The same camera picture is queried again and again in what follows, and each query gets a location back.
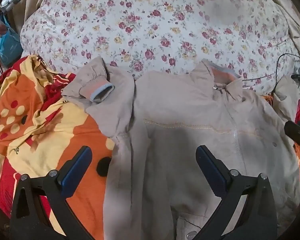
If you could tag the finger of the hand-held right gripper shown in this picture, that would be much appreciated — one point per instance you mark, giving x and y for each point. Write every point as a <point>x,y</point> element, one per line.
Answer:
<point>296,132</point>

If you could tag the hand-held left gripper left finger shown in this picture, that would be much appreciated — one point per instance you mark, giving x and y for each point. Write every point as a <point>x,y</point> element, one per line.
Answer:
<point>76,170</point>

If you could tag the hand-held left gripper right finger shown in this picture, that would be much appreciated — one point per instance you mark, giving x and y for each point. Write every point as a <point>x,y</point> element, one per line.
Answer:
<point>211,170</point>

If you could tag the beige zip jacket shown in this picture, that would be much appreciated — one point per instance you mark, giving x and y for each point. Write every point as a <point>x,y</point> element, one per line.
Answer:
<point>177,110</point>

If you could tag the blue plastic bag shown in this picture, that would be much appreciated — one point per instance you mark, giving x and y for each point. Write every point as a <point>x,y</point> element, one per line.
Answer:
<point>8,46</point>

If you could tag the floral quilt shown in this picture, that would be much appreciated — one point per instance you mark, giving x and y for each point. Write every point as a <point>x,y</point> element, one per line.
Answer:
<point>140,30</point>

